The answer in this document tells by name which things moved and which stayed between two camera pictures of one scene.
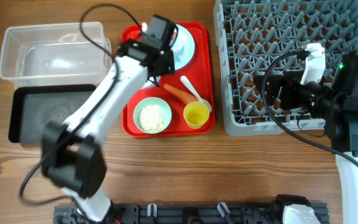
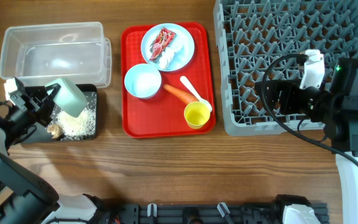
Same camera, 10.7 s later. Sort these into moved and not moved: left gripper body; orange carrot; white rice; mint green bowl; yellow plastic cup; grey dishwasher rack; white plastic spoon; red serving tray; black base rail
Moved: white rice; mint green bowl; left gripper body
Not moved: yellow plastic cup; grey dishwasher rack; black base rail; white plastic spoon; red serving tray; orange carrot
